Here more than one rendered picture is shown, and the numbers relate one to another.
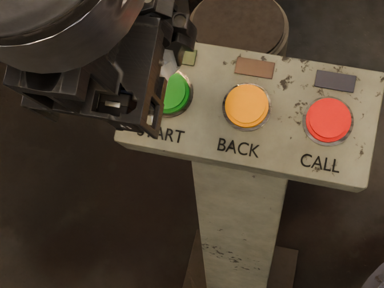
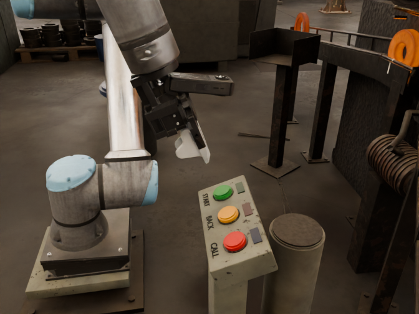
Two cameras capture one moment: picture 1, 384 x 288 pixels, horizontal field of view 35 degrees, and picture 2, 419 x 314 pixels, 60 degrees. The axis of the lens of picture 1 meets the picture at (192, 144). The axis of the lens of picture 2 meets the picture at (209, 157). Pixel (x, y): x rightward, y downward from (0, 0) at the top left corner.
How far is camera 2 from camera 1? 0.54 m
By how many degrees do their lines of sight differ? 53
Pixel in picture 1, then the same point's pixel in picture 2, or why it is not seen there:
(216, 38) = (282, 223)
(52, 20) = (120, 43)
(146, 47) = (168, 104)
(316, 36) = not seen: outside the picture
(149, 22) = (175, 101)
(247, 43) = (287, 234)
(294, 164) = (210, 242)
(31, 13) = (116, 36)
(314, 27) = not seen: outside the picture
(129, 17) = (143, 67)
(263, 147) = (213, 229)
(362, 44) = not seen: outside the picture
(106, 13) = (134, 55)
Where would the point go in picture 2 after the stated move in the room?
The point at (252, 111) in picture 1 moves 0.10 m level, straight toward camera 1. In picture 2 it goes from (224, 215) to (173, 223)
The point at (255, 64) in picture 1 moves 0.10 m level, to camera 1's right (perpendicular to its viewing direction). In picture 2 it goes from (248, 208) to (278, 240)
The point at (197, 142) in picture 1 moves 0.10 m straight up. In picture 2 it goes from (207, 210) to (206, 169)
